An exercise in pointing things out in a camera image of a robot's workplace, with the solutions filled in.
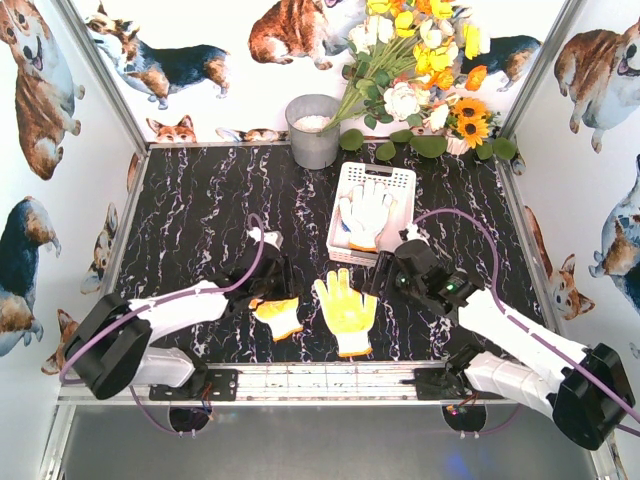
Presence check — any orange palm white glove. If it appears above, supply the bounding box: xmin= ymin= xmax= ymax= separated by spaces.
xmin=313 ymin=268 xmax=378 ymax=358

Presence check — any plain white knit glove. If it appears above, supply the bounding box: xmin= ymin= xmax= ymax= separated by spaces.
xmin=339 ymin=179 xmax=394 ymax=252

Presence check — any white perforated storage basket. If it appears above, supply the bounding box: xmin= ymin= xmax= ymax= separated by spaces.
xmin=326 ymin=162 xmax=416 ymax=267

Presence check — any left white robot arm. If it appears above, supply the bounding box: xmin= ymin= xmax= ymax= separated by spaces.
xmin=59 ymin=253 xmax=303 ymax=400

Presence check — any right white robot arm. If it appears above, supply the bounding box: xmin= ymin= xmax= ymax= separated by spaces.
xmin=365 ymin=239 xmax=635 ymax=451

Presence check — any small sunflower pot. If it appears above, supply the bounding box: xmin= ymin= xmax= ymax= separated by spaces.
xmin=444 ymin=97 xmax=501 ymax=156

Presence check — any grey metal bucket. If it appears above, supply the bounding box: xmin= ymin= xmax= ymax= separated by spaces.
xmin=285 ymin=94 xmax=340 ymax=170

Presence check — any artificial flower bouquet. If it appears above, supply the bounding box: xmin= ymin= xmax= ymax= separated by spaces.
xmin=325 ymin=1 xmax=491 ymax=130

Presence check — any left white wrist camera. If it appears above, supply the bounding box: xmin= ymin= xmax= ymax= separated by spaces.
xmin=247 ymin=227 xmax=283 ymax=250

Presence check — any front aluminium rail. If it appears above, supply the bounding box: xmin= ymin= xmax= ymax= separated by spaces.
xmin=55 ymin=363 xmax=551 ymax=407

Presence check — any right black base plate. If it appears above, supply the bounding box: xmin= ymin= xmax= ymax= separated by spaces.
xmin=400 ymin=345 xmax=483 ymax=401

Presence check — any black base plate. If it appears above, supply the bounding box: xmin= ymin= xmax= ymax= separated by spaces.
xmin=400 ymin=345 xmax=483 ymax=401
xmin=149 ymin=368 xmax=239 ymax=402

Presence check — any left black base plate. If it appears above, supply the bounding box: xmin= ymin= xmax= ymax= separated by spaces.
xmin=149 ymin=368 xmax=239 ymax=402

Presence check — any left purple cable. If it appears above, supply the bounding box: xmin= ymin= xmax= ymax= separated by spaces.
xmin=58 ymin=213 xmax=266 ymax=436

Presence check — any purple cable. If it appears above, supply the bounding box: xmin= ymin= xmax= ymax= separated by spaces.
xmin=58 ymin=213 xmax=266 ymax=436
xmin=407 ymin=208 xmax=640 ymax=437

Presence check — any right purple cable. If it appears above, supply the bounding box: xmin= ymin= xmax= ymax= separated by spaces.
xmin=407 ymin=208 xmax=640 ymax=437

